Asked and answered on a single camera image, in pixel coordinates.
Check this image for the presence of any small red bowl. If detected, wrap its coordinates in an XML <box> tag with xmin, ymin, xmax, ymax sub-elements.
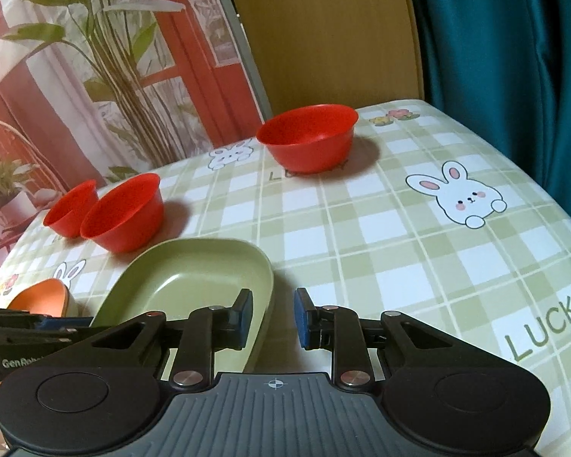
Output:
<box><xmin>43</xmin><ymin>179</ymin><xmax>99</xmax><ymax>238</ymax></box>

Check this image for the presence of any teal curtain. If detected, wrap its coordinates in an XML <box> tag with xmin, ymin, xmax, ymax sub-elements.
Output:
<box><xmin>402</xmin><ymin>0</ymin><xmax>571</xmax><ymax>241</ymax></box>

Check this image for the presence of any large red bowl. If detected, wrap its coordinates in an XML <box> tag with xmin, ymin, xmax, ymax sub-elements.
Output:
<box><xmin>256</xmin><ymin>104</ymin><xmax>359</xmax><ymax>175</ymax></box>

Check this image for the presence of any wooden chair back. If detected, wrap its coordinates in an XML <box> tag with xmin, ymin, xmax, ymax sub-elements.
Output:
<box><xmin>220</xmin><ymin>0</ymin><xmax>422</xmax><ymax>118</ymax></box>

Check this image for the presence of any medium red bowl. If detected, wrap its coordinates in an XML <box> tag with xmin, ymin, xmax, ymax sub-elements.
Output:
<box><xmin>79</xmin><ymin>173</ymin><xmax>165</xmax><ymax>254</ymax></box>

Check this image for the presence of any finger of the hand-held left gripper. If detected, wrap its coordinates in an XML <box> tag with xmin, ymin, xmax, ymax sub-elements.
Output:
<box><xmin>0</xmin><ymin>309</ymin><xmax>94</xmax><ymax>344</ymax></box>

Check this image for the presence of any orange plate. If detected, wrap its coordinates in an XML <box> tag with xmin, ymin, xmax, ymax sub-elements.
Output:
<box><xmin>6</xmin><ymin>278</ymin><xmax>81</xmax><ymax>319</ymax></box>

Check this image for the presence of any green plate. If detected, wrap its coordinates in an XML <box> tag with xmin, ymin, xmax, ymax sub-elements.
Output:
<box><xmin>89</xmin><ymin>238</ymin><xmax>275</xmax><ymax>375</ymax></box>

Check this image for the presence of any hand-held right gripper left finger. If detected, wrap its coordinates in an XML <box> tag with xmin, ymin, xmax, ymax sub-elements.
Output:
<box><xmin>83</xmin><ymin>288</ymin><xmax>254</xmax><ymax>390</ymax></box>

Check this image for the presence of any checked rabbit print tablecloth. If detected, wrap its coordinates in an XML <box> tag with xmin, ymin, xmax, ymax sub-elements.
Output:
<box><xmin>0</xmin><ymin>99</ymin><xmax>571</xmax><ymax>457</ymax></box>

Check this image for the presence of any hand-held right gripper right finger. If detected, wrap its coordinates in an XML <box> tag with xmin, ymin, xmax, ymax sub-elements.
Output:
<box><xmin>293</xmin><ymin>288</ymin><xmax>462</xmax><ymax>390</ymax></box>

